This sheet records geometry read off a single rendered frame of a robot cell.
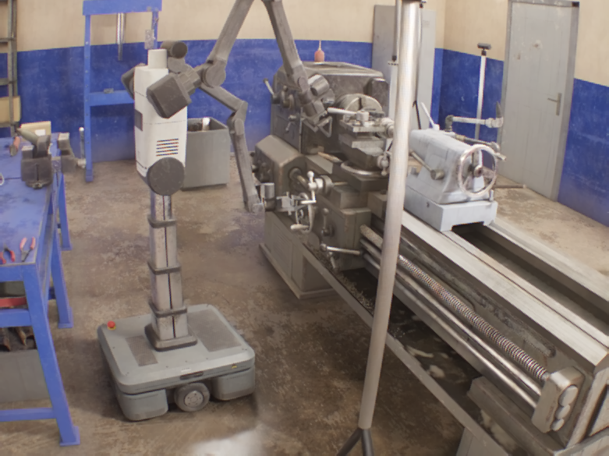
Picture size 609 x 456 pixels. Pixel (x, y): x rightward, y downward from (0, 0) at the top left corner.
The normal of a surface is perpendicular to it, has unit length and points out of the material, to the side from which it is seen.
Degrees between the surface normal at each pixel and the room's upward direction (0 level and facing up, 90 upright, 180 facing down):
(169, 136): 100
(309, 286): 90
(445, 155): 82
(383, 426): 0
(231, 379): 90
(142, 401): 90
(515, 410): 0
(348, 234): 90
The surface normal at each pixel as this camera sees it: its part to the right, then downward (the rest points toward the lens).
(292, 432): 0.05, -0.94
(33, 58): 0.37, 0.32
